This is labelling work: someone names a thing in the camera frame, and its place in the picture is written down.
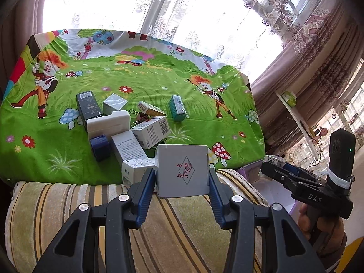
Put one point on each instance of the person's right hand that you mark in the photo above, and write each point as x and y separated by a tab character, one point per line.
304	219

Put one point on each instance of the yellow and white box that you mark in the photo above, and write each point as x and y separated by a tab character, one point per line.
149	108

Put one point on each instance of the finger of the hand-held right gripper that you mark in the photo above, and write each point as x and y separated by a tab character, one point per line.
295	169
277	173

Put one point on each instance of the brown patterned curtain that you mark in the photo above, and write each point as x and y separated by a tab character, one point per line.
312	57

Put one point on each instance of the small pink ornament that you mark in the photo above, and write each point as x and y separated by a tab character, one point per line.
320	132

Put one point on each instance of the white box with red logo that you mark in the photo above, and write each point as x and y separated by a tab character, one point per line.
182	170

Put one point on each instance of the green tissue box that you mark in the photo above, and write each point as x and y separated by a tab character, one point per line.
289	99

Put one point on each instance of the long white text box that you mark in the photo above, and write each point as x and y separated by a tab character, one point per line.
126	148

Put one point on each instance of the green cartoon printed blanket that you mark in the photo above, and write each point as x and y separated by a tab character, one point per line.
113	74

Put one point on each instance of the white box with blue label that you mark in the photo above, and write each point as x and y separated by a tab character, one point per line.
133	167

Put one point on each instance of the plain brown curtain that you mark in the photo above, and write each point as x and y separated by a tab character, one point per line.
20	20

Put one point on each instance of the person's right forearm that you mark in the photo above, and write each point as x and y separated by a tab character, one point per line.
334	261

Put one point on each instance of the white rounded case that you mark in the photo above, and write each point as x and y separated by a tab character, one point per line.
108	123

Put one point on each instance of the white wall shelf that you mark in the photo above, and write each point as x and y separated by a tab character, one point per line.
295	116

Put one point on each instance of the striped beige cushion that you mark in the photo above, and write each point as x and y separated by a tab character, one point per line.
184	233

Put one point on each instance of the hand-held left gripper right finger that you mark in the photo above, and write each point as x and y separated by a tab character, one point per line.
216	196

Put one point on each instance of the purple storage box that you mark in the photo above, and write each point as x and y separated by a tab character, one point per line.
250	173

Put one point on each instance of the silver cube box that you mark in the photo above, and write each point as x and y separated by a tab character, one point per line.
113	103

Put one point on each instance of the white box with barcode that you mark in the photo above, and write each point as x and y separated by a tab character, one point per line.
152	132

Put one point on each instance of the small white patterned box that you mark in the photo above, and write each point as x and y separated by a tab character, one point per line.
273	159

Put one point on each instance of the white lace sheer curtain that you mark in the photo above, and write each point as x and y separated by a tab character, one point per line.
199	11

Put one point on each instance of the brown binder clip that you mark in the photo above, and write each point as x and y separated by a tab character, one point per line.
140	118

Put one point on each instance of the teal box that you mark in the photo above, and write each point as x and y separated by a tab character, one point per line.
177	108

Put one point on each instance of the small blue box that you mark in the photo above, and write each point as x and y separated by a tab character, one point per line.
100	148

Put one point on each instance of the yellow object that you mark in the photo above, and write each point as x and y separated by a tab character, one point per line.
355	250

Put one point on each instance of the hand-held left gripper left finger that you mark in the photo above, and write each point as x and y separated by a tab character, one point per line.
145	193

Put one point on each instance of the tall black box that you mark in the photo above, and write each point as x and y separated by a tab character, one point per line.
88	108

